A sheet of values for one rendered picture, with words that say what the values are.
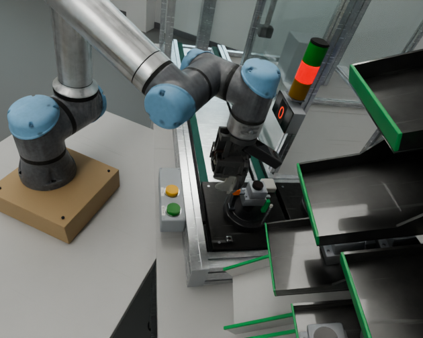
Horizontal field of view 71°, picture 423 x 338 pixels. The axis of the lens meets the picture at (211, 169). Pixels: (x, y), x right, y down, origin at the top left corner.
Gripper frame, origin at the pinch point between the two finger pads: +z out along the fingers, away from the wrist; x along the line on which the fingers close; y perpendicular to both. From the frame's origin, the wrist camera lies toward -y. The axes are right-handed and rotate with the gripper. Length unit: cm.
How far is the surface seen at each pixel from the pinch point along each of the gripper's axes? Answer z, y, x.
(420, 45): 30, -274, -236
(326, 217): -28.8, -0.6, 29.3
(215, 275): 15.7, 3.8, 16.6
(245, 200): 2.1, -4.2, 2.2
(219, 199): 10.1, 0.4, -4.7
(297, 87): -22.4, -16.9, -17.5
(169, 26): -10, 13, -82
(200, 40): 3, -5, -105
